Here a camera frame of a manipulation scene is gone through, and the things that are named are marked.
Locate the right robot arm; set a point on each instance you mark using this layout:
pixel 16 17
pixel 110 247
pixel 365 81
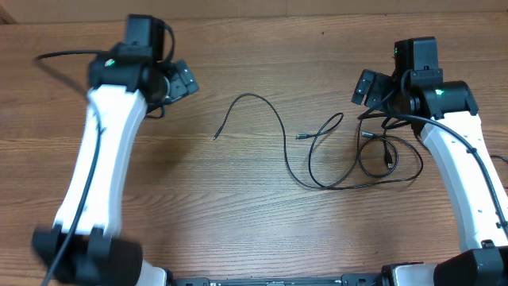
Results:
pixel 445 115

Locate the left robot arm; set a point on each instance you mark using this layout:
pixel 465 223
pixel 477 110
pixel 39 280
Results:
pixel 136 79

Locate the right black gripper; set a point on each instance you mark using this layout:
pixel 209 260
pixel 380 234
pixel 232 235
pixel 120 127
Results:
pixel 375 83

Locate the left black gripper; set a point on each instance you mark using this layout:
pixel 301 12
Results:
pixel 181 83

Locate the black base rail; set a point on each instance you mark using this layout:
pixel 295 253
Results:
pixel 278 281

